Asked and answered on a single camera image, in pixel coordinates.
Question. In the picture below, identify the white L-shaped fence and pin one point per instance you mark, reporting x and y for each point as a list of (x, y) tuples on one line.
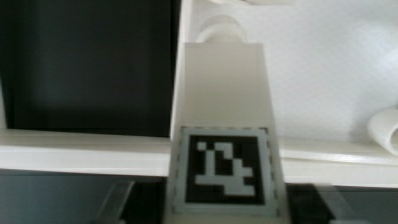
[(148, 156)]

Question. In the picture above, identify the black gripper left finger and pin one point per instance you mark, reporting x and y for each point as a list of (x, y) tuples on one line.
[(134, 203)]

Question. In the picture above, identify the white desk top tray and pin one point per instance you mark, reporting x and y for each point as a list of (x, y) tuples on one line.
[(289, 72)]

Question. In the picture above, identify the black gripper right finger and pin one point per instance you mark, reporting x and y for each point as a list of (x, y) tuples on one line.
[(319, 206)]

